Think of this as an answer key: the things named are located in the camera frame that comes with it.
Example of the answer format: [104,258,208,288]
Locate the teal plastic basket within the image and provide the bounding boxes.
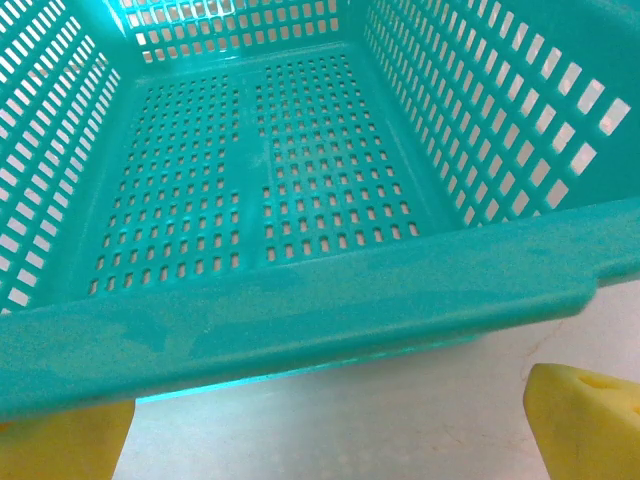
[0,0,640,426]

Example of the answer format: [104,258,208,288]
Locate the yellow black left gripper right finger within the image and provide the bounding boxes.
[522,363,640,480]

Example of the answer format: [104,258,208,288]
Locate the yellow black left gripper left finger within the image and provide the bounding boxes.
[0,399,136,480]

